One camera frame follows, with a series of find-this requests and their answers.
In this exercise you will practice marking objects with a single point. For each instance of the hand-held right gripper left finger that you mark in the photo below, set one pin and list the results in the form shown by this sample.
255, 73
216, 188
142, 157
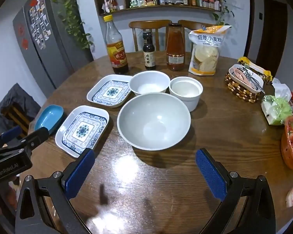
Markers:
80, 170

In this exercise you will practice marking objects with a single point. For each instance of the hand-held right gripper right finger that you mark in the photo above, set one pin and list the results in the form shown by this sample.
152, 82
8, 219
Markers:
210, 173

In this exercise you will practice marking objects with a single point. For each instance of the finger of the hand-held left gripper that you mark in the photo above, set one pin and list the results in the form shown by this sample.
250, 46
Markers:
37, 135
11, 134

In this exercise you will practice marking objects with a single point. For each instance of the blue ceramic dish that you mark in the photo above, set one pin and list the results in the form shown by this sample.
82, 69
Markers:
48, 117

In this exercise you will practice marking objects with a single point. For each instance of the large grey bowl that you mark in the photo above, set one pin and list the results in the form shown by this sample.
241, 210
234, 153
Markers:
153, 124

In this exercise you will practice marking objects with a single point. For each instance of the deep white ramekin bowl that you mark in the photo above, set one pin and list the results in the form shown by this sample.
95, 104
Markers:
185, 97

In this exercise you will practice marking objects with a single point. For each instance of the medium white bowl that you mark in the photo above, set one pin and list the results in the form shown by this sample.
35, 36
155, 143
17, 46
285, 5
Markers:
149, 82

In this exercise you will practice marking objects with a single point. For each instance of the wooden slatted chair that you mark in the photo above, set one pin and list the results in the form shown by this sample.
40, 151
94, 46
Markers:
17, 119

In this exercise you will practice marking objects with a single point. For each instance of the dark grey jacket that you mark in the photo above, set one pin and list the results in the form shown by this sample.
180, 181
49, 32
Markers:
17, 100

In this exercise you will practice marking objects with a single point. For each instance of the grey refrigerator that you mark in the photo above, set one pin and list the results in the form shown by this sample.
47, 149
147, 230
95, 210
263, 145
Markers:
51, 53

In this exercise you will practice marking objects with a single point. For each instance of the small red white packet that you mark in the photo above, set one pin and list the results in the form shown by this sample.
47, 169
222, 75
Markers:
292, 196

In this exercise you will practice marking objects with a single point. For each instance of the wooden beaded trivet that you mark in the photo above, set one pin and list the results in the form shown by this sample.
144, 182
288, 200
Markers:
236, 89

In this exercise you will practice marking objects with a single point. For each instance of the red paper decoration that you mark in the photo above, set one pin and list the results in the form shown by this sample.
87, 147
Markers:
25, 44
20, 30

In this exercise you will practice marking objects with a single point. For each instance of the green tissue pack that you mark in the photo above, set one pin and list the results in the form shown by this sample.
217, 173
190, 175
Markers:
278, 109

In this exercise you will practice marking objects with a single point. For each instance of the white oblong tray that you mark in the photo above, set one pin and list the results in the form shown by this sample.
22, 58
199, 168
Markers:
244, 84

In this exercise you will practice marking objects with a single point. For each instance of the pink plastic utensil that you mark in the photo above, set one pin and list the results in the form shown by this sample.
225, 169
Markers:
240, 75

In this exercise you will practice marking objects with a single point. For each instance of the metal tongs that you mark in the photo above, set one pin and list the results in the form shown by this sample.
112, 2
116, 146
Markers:
252, 78

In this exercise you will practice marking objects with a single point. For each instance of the white plastic bag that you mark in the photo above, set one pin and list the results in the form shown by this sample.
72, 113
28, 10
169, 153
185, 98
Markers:
282, 89

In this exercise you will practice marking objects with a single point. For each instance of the group of photo magnets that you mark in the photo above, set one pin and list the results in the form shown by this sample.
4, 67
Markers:
40, 22

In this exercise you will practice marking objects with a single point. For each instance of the yellow capped vinegar bottle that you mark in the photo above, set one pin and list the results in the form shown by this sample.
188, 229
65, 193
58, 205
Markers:
117, 53

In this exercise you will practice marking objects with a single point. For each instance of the yellow snack packet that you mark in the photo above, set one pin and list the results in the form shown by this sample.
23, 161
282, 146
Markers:
263, 72

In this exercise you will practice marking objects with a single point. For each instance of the white yellow flour bag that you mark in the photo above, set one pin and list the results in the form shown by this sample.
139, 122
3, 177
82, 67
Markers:
206, 51

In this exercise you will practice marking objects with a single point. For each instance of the large hanging green plant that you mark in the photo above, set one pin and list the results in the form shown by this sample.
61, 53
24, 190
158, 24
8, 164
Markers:
73, 17

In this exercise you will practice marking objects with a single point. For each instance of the orange sauce jar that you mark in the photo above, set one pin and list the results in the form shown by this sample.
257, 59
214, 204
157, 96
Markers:
175, 51

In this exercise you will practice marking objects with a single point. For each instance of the small dark sauce bottle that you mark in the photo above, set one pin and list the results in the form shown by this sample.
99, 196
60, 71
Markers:
149, 53

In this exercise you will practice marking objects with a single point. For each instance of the wooden dining chair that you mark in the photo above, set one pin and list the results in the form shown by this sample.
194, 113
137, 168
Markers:
190, 24
136, 25

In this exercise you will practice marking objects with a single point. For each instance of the dark wooden door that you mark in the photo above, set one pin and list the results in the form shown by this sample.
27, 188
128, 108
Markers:
273, 34

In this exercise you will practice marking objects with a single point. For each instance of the small trailing green plant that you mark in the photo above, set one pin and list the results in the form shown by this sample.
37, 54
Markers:
223, 12

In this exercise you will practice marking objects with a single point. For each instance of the row of spice jars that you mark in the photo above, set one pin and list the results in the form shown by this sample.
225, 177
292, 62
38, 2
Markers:
150, 1

